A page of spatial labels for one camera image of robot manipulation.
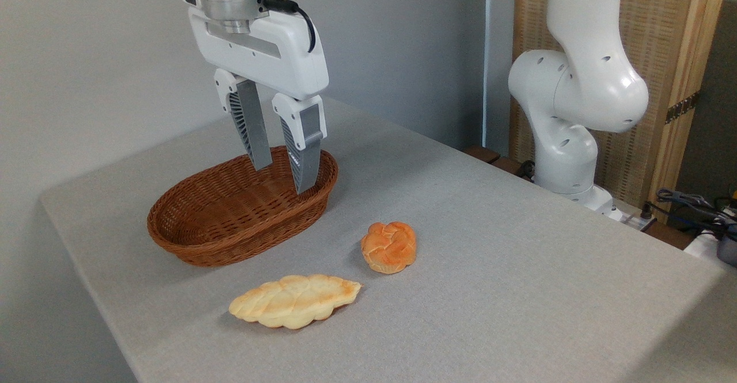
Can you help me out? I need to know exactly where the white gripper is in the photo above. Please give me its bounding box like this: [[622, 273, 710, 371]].
[[188, 6, 330, 195]]

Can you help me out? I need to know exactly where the long pale braided bread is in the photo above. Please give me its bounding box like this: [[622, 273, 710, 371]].
[[228, 274, 363, 331]]

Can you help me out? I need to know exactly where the brown wicker oval basket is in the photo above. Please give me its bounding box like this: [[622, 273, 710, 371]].
[[147, 145, 339, 268]]

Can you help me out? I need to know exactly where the round orange braided bun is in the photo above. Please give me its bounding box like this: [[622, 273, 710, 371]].
[[360, 221, 417, 275]]

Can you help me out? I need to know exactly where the dark wooden base board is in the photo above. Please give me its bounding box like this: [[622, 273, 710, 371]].
[[463, 145, 535, 181]]

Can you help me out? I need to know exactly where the wooden woven folding screen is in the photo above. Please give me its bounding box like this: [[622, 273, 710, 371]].
[[510, 0, 732, 223]]

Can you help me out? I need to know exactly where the dark metal screen hinge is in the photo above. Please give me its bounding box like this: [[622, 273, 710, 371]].
[[664, 90, 702, 125]]

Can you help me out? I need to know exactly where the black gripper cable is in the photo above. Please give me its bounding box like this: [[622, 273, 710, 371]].
[[257, 0, 318, 54]]

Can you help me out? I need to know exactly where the white vertical wall conduit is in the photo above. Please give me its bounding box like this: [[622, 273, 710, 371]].
[[482, 0, 491, 149]]

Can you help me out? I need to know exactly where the black cable bundle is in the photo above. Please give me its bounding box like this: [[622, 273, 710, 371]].
[[644, 187, 737, 241]]

